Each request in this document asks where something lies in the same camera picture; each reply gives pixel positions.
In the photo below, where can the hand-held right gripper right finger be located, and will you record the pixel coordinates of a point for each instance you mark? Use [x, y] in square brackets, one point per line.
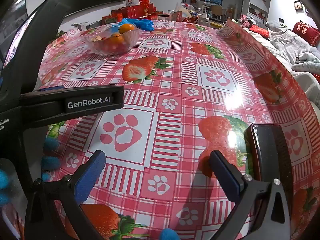
[225, 177]

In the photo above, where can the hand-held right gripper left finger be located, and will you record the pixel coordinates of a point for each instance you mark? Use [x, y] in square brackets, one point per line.
[91, 172]

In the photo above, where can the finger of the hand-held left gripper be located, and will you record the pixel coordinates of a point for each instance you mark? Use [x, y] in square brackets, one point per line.
[75, 103]

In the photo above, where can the clear glass bowl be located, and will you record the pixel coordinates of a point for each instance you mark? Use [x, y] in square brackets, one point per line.
[100, 50]

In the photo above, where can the person's left hand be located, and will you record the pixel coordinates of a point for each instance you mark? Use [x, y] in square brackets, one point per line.
[51, 161]

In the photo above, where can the person's right hand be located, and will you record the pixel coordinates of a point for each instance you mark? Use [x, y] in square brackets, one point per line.
[169, 235]

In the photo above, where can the black phone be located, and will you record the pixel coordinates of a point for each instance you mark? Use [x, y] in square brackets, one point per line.
[271, 155]

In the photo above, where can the strawberry printed red tablecloth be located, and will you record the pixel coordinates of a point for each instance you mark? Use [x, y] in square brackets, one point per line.
[175, 85]

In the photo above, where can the blue plastic bag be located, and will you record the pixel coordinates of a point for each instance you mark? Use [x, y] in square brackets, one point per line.
[143, 24]

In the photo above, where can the stack of red gift boxes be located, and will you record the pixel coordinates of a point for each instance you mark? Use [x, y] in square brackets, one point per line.
[130, 11]

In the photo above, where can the grey bedding pile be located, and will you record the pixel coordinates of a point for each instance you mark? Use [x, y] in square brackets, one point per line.
[287, 45]

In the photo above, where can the red cloth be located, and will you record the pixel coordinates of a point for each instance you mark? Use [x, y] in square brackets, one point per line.
[258, 29]

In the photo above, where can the red pillow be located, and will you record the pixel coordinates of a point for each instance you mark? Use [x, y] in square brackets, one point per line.
[306, 32]

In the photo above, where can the brown chair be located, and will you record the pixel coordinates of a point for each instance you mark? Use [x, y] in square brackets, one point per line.
[216, 11]

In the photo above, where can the small picture frame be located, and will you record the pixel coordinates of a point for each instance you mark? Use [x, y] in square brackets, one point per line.
[298, 6]

